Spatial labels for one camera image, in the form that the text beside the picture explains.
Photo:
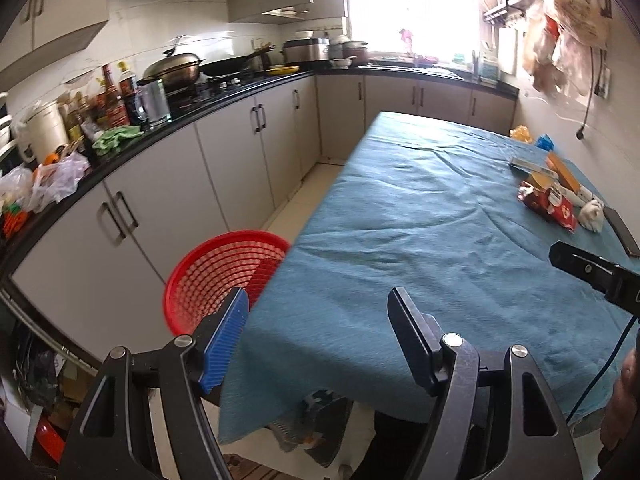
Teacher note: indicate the white tissue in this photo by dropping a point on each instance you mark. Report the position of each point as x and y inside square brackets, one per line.
[591, 216]

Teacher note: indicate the white cutting board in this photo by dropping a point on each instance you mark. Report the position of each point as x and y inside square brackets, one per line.
[508, 50]

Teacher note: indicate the dark pot with lid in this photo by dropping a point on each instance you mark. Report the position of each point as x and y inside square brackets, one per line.
[356, 52]

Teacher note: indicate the black kitchen countertop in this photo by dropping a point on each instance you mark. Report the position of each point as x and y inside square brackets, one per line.
[200, 110]

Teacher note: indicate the black phone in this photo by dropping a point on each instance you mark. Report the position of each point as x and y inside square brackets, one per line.
[622, 232]

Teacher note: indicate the blue tablecloth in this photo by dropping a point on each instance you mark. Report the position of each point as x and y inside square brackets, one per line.
[425, 210]

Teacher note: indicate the orange box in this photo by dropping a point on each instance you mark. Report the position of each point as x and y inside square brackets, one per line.
[565, 175]

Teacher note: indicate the steel wok with lid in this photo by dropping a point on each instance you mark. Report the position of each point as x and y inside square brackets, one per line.
[172, 67]

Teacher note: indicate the person's right hand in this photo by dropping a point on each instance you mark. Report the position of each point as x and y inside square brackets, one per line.
[622, 400]

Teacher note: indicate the dark cloth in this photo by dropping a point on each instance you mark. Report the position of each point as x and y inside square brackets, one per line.
[395, 450]

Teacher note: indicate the clutter of boxes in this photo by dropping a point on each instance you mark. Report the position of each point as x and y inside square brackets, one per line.
[45, 390]

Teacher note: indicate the yellow plastic bag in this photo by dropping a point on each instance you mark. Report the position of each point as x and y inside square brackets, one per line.
[521, 134]

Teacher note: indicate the dark sauce bottle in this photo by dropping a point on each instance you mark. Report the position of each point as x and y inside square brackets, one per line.
[129, 95]

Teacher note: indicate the blue and white box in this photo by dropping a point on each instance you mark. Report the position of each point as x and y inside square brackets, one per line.
[489, 67]

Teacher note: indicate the pink flower ornament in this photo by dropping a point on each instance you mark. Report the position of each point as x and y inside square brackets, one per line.
[406, 40]

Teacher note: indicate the clear plastic bag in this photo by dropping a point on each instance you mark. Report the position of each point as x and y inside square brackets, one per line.
[60, 177]

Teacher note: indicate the white plastic bag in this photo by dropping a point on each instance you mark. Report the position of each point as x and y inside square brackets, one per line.
[15, 185]

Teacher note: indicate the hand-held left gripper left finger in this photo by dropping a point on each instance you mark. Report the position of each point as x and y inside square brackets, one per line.
[225, 345]

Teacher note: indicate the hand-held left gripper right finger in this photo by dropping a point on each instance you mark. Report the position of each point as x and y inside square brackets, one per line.
[415, 340]

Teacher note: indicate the cluster of condiment bottles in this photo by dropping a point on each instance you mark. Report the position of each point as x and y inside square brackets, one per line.
[80, 115]

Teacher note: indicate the green cloth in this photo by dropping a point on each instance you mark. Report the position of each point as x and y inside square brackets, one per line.
[115, 139]

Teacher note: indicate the metal wall rack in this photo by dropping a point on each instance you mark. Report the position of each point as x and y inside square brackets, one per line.
[510, 7]

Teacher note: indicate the white plastic bucket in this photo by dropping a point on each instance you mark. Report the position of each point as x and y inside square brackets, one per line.
[45, 127]

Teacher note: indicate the white plastic bottle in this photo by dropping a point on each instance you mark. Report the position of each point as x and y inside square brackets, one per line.
[576, 198]

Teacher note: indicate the black wok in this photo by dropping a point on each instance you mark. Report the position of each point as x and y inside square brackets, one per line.
[230, 65]

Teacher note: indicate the gas stove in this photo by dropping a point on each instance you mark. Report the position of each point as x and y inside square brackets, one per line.
[215, 87]

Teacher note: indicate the hanging plastic bags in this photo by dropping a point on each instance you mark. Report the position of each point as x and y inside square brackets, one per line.
[565, 30]

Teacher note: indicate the wall socket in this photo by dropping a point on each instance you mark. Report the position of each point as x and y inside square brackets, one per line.
[605, 82]

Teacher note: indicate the long white box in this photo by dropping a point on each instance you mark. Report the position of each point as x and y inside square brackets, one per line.
[530, 164]

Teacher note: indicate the red plastic basket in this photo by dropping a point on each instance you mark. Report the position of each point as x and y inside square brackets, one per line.
[210, 270]

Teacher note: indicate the grey kitchen base cabinets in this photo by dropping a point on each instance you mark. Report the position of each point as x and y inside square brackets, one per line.
[225, 160]

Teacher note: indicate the silver rice cooker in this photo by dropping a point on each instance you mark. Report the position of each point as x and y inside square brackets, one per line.
[305, 50]

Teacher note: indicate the dark patterned bag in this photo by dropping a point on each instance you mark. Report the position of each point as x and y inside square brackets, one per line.
[320, 430]

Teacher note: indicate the blue plastic bag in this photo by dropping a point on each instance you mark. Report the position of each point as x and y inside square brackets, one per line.
[546, 142]

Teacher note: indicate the red snack packet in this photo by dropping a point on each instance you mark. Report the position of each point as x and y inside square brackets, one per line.
[550, 207]

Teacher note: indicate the red sauce bottle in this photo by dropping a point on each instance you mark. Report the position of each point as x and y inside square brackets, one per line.
[111, 100]

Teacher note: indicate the white bowl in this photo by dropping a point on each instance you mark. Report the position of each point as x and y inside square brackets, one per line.
[342, 63]

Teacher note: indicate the yellow plate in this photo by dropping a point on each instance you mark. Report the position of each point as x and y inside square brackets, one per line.
[282, 69]

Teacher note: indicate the small yellow box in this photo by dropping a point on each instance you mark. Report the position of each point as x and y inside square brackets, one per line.
[539, 181]

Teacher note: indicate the bright window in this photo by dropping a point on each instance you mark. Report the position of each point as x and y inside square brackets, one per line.
[415, 0]

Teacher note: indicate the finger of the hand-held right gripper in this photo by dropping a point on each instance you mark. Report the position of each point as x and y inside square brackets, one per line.
[585, 267]

